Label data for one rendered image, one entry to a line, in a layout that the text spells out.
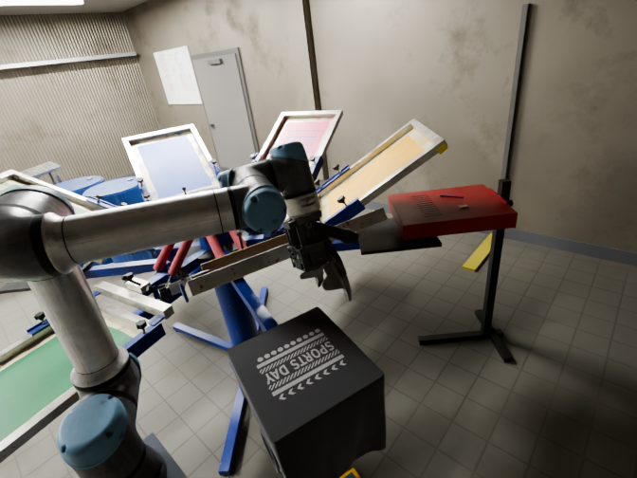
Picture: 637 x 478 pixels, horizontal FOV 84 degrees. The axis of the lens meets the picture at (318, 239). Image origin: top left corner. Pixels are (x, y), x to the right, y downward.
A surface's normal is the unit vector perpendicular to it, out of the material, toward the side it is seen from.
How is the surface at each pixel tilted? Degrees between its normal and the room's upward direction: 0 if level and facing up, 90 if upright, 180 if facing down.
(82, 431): 8
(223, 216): 85
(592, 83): 90
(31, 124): 90
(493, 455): 0
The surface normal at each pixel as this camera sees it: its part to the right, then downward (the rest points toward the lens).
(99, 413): -0.07, -0.81
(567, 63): -0.65, 0.43
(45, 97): 0.74, 0.23
